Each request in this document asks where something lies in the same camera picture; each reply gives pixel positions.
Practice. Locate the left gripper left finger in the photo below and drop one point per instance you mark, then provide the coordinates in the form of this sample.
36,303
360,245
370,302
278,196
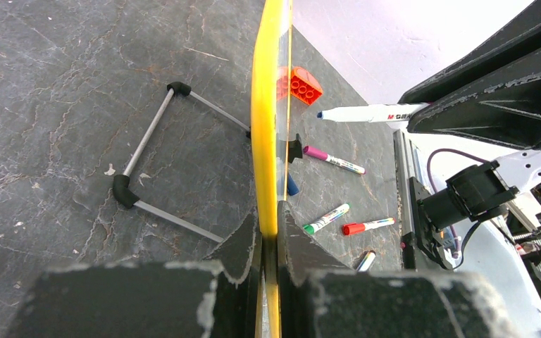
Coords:
235,310

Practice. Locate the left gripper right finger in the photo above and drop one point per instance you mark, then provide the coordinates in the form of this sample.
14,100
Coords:
302,263

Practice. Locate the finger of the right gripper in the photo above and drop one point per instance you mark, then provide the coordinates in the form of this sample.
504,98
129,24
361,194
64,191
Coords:
518,38
502,108

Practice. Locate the blue marker cap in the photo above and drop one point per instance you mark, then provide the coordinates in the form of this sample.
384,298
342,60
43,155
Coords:
292,188

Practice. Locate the blue capped marker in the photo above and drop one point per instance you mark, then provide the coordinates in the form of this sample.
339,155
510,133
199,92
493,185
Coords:
374,113

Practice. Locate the white whiteboard wooden frame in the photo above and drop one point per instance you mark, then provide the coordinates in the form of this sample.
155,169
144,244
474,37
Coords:
177,299

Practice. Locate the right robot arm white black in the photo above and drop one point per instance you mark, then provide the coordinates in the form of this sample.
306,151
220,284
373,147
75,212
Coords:
479,191

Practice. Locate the black capped marker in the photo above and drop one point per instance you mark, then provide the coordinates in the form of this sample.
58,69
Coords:
366,262

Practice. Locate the green capped marker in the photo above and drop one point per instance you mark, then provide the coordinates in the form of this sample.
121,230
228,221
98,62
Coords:
326,219

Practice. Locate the red capped marker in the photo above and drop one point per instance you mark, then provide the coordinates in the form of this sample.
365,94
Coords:
355,228

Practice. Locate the purple capped marker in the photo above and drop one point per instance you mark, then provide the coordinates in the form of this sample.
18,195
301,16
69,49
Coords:
321,155

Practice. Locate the orange half-round brick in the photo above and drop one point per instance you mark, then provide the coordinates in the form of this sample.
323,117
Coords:
298,82

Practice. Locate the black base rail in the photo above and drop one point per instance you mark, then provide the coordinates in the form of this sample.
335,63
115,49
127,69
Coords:
415,205

